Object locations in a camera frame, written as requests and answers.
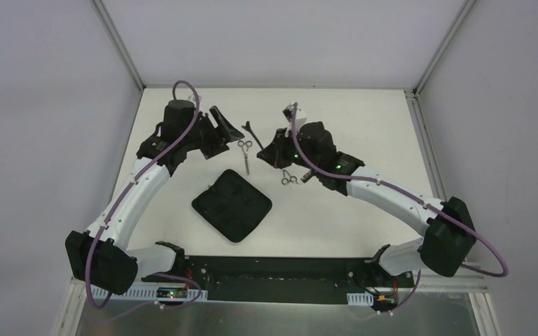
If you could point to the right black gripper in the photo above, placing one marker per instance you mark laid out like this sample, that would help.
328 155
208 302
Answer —
272 151

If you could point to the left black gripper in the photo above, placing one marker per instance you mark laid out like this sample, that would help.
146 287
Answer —
211 136

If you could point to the black zip tool case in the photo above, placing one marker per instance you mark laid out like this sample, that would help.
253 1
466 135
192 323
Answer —
232 206

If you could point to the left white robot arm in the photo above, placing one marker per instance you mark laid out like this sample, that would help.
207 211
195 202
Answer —
100 255

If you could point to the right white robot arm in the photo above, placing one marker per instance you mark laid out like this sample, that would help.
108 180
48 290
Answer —
443 226

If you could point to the silver black hair scissors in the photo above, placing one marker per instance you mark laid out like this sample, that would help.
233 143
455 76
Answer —
288 179

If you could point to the silver thinning scissors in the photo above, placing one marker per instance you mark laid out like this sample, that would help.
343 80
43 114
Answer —
245 146

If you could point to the black comb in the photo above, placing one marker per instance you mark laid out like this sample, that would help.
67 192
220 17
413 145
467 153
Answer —
307 176

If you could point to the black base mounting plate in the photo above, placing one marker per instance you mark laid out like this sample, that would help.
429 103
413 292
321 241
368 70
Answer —
185 265

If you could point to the left white cable duct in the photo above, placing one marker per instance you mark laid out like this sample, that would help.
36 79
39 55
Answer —
162 293

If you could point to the white cable duct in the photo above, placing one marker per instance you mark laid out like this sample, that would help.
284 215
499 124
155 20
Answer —
364 299
162 293

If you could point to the right white cable duct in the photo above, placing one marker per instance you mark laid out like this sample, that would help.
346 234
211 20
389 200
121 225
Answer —
364 299

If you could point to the aluminium frame rail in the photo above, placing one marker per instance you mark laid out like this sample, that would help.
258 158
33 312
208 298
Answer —
454 278

